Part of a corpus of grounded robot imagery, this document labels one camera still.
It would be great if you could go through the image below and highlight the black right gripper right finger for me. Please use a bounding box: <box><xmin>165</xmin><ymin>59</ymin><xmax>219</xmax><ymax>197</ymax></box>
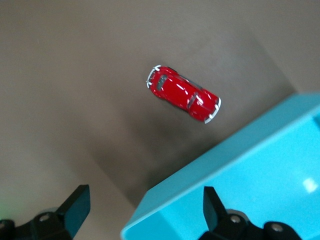
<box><xmin>199</xmin><ymin>186</ymin><xmax>303</xmax><ymax>240</ymax></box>

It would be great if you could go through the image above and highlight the blue plastic box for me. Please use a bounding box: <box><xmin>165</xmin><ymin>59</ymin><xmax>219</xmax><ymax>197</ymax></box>
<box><xmin>119</xmin><ymin>92</ymin><xmax>320</xmax><ymax>240</ymax></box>

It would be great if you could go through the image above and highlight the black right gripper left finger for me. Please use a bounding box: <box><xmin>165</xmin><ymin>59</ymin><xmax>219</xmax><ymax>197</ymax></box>
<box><xmin>0</xmin><ymin>184</ymin><xmax>91</xmax><ymax>240</ymax></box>

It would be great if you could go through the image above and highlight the red beetle toy car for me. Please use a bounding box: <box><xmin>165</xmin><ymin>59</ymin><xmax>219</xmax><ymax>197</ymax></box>
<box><xmin>145</xmin><ymin>64</ymin><xmax>222</xmax><ymax>125</ymax></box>

